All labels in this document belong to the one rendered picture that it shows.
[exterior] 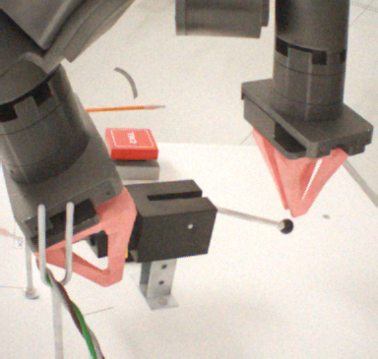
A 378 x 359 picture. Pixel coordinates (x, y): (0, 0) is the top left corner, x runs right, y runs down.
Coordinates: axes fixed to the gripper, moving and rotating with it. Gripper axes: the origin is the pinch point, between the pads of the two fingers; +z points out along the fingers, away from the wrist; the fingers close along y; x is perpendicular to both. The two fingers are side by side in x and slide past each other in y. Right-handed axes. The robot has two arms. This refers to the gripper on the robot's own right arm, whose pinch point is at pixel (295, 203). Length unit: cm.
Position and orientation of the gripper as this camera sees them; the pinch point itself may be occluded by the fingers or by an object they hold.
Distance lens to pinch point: 48.2
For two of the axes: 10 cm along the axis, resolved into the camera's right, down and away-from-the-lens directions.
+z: -0.1, 8.4, 5.4
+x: 9.1, -2.2, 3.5
